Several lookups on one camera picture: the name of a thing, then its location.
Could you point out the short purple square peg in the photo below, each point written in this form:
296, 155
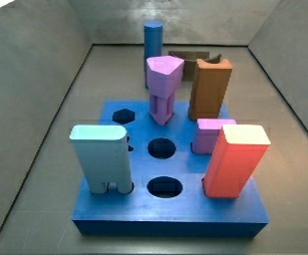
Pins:
207, 133

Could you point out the blue peg board base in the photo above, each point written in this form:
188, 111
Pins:
167, 205

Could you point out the black curved cradle stand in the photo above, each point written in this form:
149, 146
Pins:
189, 57

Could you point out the red rectangular peg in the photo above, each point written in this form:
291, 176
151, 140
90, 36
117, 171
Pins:
240, 147

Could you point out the light blue rounded peg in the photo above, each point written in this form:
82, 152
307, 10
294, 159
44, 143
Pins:
102, 151

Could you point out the dark blue round cylinder peg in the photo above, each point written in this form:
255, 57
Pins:
153, 38

